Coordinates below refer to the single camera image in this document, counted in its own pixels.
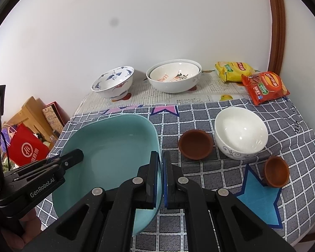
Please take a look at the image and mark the orange snack bag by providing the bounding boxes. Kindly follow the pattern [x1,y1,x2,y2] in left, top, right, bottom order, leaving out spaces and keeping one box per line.
[241,72,290,106]

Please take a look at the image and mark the newspaper sheet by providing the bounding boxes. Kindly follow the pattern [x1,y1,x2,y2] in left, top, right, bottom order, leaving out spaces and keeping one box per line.
[74,70,249,115]

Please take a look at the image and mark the brown small cup right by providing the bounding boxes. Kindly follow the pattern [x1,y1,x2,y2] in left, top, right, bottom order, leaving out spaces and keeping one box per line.
[264,156,290,188]

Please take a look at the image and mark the brown small cup near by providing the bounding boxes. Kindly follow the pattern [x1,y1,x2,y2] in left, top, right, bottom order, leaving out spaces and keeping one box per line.
[178,129,214,160]

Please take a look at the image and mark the wooden box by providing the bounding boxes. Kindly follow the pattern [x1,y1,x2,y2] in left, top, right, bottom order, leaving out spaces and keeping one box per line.
[5,96,57,150]

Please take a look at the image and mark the brown wooden door frame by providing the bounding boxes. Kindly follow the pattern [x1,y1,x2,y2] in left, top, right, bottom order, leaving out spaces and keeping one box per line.
[267,0,286,75]

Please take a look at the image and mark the brown small cup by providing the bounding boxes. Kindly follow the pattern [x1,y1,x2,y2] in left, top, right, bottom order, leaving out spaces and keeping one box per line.
[178,129,214,160]
[264,156,290,188]

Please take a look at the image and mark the white inner bowl orange print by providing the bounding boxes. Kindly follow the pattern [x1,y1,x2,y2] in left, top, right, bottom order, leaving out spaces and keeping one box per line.
[149,62,200,83]

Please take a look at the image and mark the large white bowl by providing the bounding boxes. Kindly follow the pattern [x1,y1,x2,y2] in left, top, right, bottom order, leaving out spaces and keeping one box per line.
[146,59,202,93]

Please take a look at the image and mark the yellow snack bag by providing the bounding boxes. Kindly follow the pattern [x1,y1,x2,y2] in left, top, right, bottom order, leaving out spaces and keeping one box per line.
[215,62,255,83]

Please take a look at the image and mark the red patterned gift box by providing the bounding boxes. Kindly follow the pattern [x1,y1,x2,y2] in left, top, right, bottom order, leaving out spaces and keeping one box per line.
[42,101,70,134]

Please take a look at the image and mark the grey checked tablecloth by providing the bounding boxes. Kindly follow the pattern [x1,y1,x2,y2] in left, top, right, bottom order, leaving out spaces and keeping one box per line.
[50,97,315,245]

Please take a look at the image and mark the white bowl blue swirls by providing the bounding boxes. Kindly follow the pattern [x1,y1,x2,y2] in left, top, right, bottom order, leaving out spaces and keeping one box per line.
[214,107,269,160]

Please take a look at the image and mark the red paper bag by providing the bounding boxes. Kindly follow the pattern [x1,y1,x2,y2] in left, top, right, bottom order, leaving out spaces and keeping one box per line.
[8,123,49,167]

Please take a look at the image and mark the teal square bowl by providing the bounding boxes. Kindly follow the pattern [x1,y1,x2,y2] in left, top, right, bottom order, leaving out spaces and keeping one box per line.
[52,114,163,237]

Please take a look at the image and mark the blue patterned footed bowl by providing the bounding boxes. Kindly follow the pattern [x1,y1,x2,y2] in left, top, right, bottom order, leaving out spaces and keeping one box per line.
[91,66,135,101]

